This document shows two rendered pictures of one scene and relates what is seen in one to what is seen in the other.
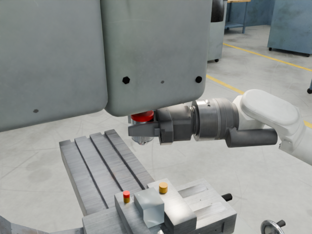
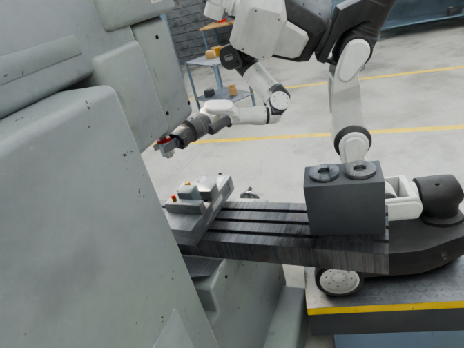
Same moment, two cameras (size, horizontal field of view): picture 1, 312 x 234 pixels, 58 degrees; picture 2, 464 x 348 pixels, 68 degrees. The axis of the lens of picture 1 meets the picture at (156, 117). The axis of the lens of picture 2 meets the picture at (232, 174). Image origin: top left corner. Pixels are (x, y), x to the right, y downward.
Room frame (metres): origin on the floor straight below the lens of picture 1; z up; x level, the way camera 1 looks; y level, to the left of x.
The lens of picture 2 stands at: (-0.50, 0.50, 1.67)
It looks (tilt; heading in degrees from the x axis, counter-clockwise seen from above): 29 degrees down; 325
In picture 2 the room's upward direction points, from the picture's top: 15 degrees counter-clockwise
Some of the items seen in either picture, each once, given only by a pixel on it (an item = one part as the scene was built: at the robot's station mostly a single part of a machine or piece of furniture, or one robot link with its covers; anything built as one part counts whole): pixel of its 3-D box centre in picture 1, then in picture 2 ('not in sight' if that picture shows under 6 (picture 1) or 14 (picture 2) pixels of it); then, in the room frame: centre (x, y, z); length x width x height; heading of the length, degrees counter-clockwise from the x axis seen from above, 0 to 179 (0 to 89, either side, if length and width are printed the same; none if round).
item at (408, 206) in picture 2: not in sight; (390, 198); (0.12, -0.73, 0.68); 0.21 x 0.20 x 0.13; 41
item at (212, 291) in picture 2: not in sight; (201, 245); (0.52, 0.03, 0.79); 0.50 x 0.35 x 0.12; 117
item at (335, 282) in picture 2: not in sight; (338, 276); (0.16, -0.35, 0.50); 0.20 x 0.05 x 0.20; 41
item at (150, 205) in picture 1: (148, 207); (189, 195); (0.49, 0.02, 1.03); 0.06 x 0.05 x 0.06; 25
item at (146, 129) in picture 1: (144, 131); (171, 146); (0.48, 0.02, 1.24); 0.06 x 0.02 x 0.03; 96
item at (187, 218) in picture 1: (170, 205); (197, 190); (0.52, -0.03, 1.02); 0.15 x 0.06 x 0.04; 25
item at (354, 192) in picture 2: not in sight; (344, 197); (0.02, -0.24, 1.03); 0.22 x 0.12 x 0.20; 35
